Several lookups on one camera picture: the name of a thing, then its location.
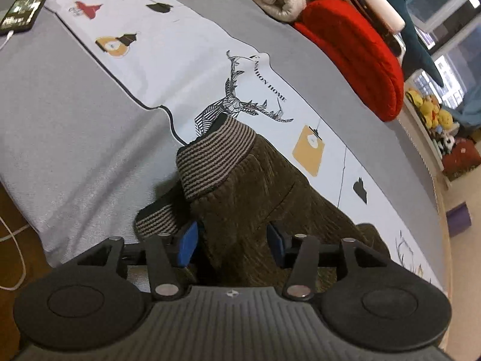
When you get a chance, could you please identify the black smartphone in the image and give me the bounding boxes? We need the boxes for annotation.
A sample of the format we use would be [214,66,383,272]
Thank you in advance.
[0,0,50,37]

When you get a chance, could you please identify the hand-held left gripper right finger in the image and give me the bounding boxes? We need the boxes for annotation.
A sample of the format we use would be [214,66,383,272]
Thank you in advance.
[266,223,393,302]

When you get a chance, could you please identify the purple box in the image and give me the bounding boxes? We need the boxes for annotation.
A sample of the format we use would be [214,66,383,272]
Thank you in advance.
[446,202,473,237]

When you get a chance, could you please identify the panda plush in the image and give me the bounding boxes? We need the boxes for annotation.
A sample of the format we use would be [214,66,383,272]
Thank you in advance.
[438,135,456,155]

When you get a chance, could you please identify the blue curtain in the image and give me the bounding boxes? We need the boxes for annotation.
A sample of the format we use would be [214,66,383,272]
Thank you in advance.
[450,94,481,129]

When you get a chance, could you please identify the white phone cable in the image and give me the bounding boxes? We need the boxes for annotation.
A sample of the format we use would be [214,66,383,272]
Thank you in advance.
[0,29,16,52]

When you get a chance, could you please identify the window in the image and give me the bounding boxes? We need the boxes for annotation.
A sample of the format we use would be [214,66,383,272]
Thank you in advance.
[406,0,481,106]

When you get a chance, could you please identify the olive corduroy pants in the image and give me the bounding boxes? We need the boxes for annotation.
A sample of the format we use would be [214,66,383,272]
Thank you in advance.
[135,115,391,295]

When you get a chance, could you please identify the wooden bed frame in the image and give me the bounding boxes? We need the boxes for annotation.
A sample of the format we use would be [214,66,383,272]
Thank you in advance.
[428,173,452,347]

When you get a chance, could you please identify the red cushion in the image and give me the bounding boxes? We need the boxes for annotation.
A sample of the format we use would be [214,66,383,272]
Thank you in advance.
[441,139,480,176]

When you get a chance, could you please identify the yellow bear plush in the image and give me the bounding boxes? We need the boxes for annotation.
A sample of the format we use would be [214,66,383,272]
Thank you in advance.
[406,88,457,130]

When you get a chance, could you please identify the red folded quilt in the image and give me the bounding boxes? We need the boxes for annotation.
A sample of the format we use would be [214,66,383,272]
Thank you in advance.
[293,0,406,122]

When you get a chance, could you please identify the white floor cable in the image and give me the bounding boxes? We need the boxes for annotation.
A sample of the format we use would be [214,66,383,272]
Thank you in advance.
[0,219,31,291]

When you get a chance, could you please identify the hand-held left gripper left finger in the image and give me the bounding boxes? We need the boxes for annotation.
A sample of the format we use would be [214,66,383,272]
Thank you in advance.
[69,221,199,302]

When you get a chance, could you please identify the teal shark plush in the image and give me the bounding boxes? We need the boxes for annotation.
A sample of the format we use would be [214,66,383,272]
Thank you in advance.
[366,0,445,88]

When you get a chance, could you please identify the grey printed bed sheet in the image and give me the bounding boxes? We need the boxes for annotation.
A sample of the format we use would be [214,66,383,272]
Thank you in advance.
[0,0,452,298]

